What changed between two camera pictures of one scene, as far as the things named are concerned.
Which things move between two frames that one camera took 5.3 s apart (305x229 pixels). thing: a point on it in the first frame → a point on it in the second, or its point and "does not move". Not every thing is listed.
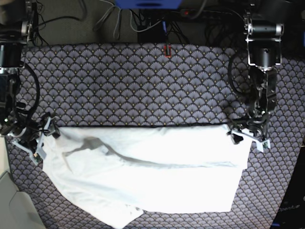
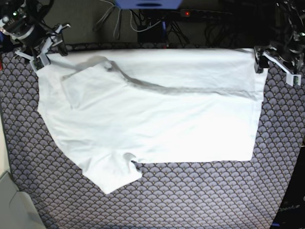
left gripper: [31, 134] → [41, 43]
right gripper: [257, 120] → [292, 57]
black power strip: [205, 14] does not move
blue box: [149, 4] does not move
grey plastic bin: [17, 209] does not move
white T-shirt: [119, 171] → [161, 106]
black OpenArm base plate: [291, 214] does not move
